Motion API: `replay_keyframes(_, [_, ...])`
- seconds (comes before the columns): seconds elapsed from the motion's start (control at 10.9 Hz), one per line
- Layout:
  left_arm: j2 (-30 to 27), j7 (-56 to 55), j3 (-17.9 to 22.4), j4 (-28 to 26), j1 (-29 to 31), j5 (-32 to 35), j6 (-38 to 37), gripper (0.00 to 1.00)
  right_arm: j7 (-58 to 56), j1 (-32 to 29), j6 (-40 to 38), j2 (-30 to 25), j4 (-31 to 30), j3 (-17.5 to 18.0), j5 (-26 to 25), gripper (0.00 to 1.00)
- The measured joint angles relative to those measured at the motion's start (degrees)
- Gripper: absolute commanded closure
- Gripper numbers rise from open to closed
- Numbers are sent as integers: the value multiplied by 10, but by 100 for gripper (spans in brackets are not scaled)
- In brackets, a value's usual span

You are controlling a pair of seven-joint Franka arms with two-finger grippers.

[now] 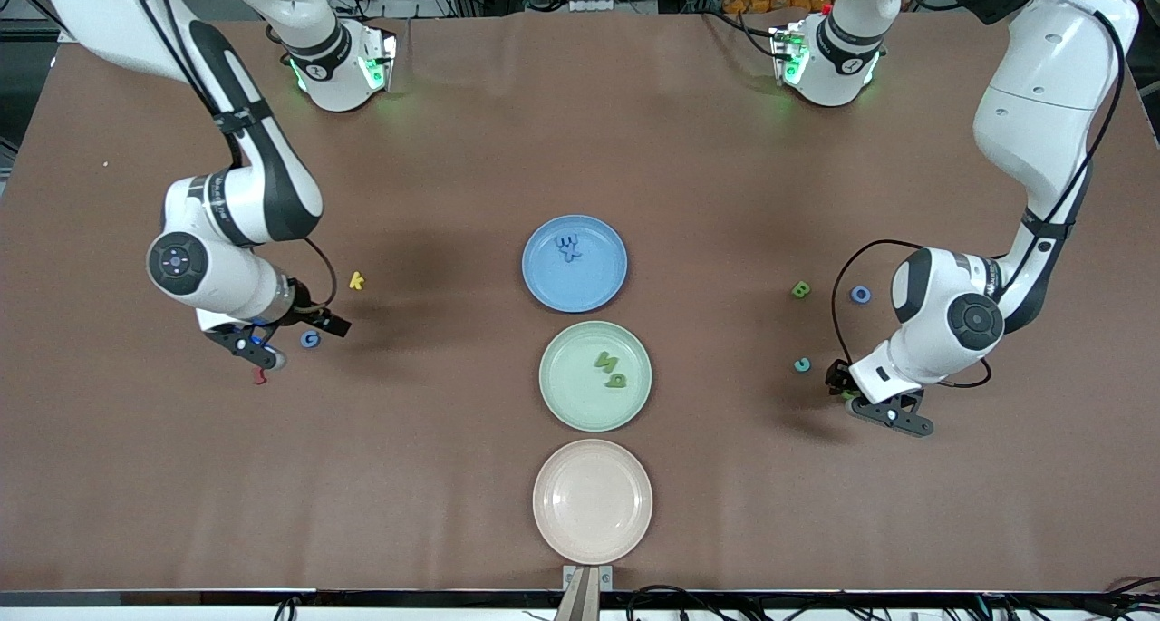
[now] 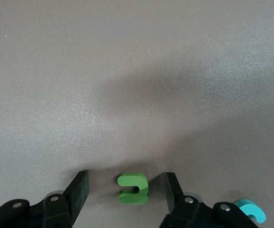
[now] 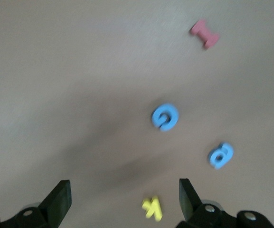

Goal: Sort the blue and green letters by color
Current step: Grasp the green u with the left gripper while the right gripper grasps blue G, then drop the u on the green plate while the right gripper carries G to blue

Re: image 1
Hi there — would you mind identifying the brown table cover sheet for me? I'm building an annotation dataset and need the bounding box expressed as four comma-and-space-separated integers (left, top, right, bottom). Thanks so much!
0, 12, 1160, 595

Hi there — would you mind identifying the light green plate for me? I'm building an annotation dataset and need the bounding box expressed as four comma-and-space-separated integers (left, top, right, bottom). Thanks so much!
538, 320, 653, 433

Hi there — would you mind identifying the blue plate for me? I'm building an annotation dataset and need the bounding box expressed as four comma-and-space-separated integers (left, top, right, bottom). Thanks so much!
522, 214, 629, 314

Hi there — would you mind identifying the beige plate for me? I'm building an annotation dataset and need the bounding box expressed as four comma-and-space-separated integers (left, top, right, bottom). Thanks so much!
532, 438, 654, 566

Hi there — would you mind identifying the black table edge rail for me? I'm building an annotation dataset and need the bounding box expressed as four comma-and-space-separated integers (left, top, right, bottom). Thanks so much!
0, 588, 1160, 621

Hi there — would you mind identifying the black looped cable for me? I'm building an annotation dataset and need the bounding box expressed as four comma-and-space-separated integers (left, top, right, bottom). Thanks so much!
625, 585, 726, 621

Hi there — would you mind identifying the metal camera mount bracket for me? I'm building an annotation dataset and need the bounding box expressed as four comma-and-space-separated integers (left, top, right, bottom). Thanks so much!
553, 564, 614, 621

